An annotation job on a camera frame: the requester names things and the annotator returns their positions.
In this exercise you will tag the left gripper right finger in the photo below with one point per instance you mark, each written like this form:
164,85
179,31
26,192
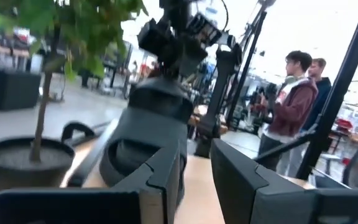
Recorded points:
259,202

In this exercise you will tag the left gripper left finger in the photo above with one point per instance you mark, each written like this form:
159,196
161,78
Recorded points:
73,208

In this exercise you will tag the black slide sandal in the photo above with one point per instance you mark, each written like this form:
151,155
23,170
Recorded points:
148,124

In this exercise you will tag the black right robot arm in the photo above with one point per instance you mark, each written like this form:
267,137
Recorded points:
219,93

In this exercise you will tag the black plant pot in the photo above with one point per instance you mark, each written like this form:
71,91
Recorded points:
26,174

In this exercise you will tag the person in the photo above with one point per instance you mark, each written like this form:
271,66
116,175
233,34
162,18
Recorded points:
320,93
291,109

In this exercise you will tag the green leafy plant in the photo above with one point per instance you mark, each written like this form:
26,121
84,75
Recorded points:
82,25

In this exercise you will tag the black cabinet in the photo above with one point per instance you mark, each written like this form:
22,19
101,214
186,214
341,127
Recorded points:
11,90

